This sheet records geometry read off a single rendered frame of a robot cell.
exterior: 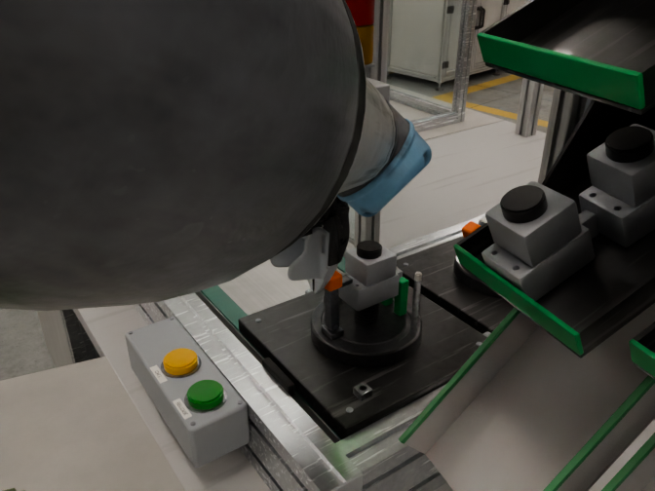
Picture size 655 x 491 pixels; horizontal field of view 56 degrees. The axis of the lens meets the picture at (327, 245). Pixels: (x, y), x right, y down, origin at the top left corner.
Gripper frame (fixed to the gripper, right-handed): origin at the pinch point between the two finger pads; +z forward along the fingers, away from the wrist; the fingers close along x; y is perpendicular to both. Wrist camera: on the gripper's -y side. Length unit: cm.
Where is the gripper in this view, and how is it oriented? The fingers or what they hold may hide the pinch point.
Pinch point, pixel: (321, 280)
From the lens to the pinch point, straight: 70.0
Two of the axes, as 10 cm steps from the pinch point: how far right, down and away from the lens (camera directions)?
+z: 0.0, 8.8, 4.8
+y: -8.2, 2.7, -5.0
